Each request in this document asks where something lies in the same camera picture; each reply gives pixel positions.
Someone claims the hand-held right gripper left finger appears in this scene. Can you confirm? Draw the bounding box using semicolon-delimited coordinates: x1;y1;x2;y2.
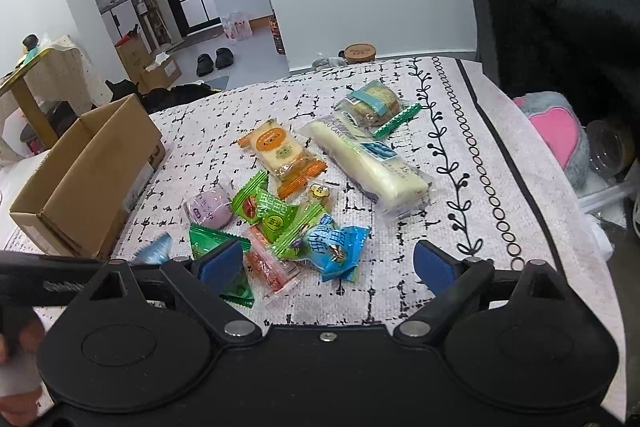
75;238;263;344

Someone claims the brown cardboard box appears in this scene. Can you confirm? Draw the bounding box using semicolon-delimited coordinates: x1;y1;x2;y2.
9;94;167;260

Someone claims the black bag on floor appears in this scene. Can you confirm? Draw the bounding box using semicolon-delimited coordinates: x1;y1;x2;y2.
104;78;217;114

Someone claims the green packet with red picture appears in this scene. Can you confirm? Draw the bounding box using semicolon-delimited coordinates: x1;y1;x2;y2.
231;169;272;226

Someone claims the purple round snack packet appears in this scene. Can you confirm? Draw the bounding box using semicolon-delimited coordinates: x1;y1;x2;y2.
183;187;237;231

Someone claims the small clear packet yellow figure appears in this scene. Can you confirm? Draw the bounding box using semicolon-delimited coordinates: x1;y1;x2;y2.
306;180;337;210

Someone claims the pink heart plush cushion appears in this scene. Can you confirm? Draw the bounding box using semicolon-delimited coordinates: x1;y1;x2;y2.
513;91;590;196

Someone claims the low open cardboard box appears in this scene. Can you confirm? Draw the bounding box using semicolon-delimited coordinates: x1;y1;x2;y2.
139;54;182;94

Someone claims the clear orange-red snack packet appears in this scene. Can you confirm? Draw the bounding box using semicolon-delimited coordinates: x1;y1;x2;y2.
244;226;302;304

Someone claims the orange cracker packet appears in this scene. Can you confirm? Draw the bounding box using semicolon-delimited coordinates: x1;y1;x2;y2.
236;118;328;200

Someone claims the person's left hand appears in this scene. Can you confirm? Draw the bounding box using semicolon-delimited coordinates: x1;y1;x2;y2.
0;318;47;364

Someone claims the yellow table with dotted cloth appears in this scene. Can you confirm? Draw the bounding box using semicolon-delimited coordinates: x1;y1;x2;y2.
0;35;102;148

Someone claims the pink and clear plastic bag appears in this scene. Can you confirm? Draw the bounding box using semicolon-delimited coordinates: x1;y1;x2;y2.
221;11;252;42

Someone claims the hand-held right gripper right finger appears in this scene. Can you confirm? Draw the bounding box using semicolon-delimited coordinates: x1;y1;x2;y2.
392;240;577;342

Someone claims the jar with wooden lid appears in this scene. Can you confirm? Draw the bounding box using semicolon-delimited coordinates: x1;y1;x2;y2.
343;43;379;66

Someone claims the light blue snack packet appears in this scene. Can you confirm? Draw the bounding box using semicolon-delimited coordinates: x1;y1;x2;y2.
134;232;174;266

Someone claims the tall cardboard box on floor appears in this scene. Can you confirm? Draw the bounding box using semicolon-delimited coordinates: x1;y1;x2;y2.
114;36;153;80

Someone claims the dark green snack packet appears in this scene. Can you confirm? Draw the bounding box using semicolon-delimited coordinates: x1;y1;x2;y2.
188;224;257;309

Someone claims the cookie packet with teal band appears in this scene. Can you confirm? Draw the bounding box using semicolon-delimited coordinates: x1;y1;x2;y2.
334;80;424;140

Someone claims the clear plastic container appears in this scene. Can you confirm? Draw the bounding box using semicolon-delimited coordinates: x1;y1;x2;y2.
584;119;637;182

